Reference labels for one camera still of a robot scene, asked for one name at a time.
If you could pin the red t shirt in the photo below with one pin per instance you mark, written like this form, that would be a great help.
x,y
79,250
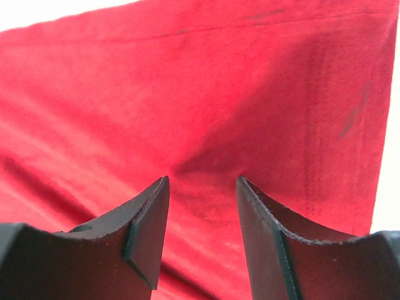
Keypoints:
x,y
293,95

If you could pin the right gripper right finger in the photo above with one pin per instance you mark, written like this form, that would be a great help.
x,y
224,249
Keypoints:
x,y
289,256

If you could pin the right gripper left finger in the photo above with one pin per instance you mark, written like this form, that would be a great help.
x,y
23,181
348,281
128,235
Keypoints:
x,y
114,256

